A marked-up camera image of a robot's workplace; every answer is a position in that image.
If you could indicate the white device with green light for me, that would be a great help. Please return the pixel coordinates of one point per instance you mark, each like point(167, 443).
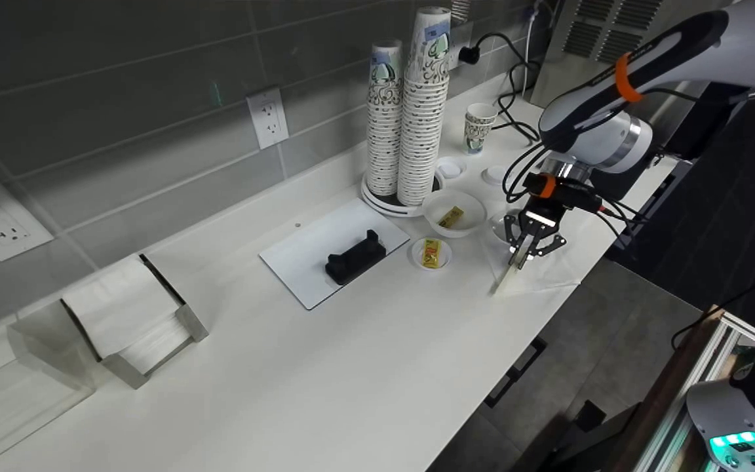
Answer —
point(745, 419)

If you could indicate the white tray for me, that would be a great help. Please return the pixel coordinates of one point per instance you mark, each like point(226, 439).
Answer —
point(307, 262)

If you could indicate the clear acrylic holder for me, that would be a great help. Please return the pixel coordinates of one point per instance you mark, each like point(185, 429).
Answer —
point(11, 410)

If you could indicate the wooden frame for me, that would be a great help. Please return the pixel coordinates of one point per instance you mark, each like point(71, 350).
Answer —
point(675, 394)

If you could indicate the grey metal appliance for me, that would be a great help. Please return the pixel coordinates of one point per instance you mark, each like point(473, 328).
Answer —
point(587, 35)

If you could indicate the short patterned paper cup stack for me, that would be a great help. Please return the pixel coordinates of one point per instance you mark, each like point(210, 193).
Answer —
point(383, 120)

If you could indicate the white spoon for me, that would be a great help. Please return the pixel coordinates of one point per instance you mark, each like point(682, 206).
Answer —
point(509, 266)

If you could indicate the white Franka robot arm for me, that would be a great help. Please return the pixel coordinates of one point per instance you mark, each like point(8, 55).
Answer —
point(700, 43)

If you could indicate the single patterned paper cup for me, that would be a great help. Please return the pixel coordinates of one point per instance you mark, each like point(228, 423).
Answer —
point(480, 128)

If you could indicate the tall patterned paper cup stack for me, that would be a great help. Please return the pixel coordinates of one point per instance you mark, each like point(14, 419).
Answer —
point(422, 114)

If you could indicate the white wall outlet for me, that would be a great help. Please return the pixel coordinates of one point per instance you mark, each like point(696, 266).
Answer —
point(269, 118)
point(1, 223)

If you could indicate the white bowl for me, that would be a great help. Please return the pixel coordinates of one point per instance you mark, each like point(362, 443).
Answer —
point(434, 220)

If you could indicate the small white plate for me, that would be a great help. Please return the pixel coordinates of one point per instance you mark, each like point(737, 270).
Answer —
point(417, 254)

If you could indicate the black holder block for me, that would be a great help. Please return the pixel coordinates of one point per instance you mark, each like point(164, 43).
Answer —
point(355, 257)

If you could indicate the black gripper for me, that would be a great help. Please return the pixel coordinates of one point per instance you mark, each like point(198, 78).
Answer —
point(564, 200)

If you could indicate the yellow food piece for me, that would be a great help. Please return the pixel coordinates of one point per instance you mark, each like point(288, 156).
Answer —
point(431, 252)
point(451, 217)

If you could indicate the metal napkin dispenser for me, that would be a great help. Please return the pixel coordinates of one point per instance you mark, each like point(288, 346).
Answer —
point(123, 318)

